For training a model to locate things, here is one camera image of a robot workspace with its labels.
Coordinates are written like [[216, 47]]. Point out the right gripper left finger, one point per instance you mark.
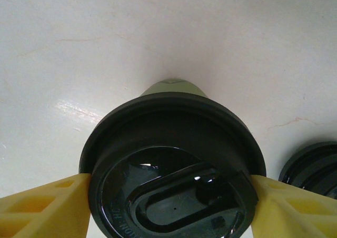
[[39, 214]]

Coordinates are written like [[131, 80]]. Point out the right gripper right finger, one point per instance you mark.
[[297, 214]]

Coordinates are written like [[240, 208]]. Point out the black plastic cup lid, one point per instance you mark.
[[316, 156], [295, 181], [171, 143]]

